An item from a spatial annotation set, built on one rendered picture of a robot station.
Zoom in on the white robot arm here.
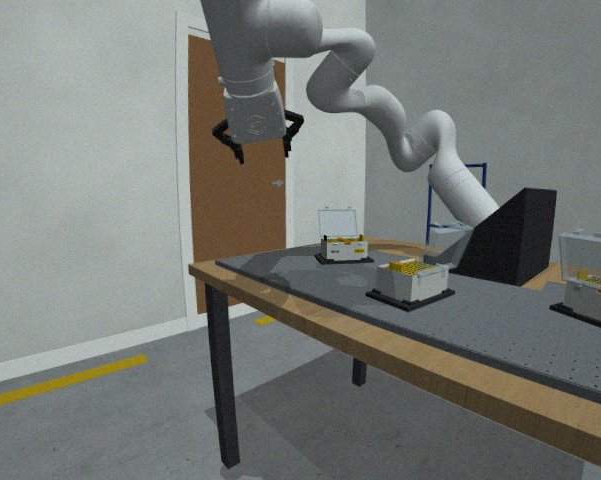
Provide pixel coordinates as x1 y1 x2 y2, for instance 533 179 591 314
200 0 500 228

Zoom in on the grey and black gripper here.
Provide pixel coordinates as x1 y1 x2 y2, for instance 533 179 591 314
212 80 304 165

